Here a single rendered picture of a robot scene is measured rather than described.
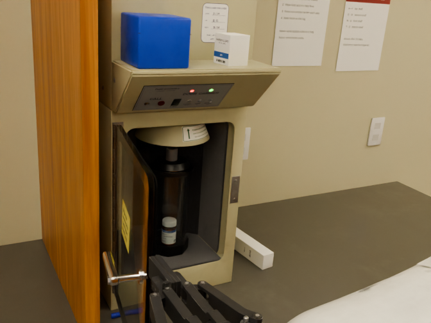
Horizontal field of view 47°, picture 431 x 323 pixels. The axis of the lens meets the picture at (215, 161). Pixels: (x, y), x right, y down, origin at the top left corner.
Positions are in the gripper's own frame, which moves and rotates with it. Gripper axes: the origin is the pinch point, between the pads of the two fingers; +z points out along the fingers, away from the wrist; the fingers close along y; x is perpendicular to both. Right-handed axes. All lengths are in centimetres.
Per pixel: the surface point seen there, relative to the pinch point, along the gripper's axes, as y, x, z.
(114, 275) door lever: 1.1, 9.2, 17.4
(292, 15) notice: -80, -29, 87
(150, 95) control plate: -12.2, -15.6, 36.7
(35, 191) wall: 2, 22, 87
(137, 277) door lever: -2.4, 9.8, 16.3
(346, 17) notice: -104, -29, 86
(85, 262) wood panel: 1.3, 16.5, 35.2
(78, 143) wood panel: 1.3, -6.9, 37.9
